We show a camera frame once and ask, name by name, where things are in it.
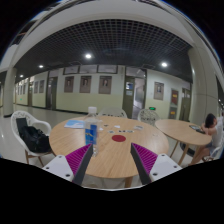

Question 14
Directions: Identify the framed portrait right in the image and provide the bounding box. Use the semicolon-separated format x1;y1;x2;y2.
99;76;112;94

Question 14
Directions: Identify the clear plastic water bottle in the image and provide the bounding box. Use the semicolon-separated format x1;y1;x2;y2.
84;106;99;156

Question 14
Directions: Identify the framed portrait left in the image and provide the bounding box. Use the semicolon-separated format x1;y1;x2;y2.
64;76;74;93

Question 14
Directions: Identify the framed portrait beside door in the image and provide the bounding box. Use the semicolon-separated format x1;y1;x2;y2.
154;82;164;100

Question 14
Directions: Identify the black backpack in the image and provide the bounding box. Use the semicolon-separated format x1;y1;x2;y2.
16;118;51;153

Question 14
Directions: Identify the red notice board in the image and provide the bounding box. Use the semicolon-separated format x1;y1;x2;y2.
171;90;179;106

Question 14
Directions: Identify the white chair far middle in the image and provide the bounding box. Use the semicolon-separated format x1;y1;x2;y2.
99;107;127;118

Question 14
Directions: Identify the red round coaster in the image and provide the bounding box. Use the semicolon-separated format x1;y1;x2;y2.
112;135;126;142

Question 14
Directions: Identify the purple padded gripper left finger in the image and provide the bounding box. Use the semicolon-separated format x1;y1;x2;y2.
43;144;93;185

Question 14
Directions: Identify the round wooden table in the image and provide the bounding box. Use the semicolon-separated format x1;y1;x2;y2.
49;116;169;187
155;119;211;164

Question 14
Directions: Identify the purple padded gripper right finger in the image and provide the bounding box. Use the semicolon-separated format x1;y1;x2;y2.
131;143;181;185

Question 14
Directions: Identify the open doorway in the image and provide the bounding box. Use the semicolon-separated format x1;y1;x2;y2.
122;76;145;119

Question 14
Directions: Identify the white chair left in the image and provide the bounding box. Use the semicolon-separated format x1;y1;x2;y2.
11;110;52;161

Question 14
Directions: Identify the blue white paper booklet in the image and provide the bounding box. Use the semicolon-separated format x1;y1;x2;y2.
64;120;84;129

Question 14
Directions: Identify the framed portrait middle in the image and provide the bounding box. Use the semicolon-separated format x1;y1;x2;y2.
80;76;91;93

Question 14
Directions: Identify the seated person white shirt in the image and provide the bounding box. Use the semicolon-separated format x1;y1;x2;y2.
191;113;223;165

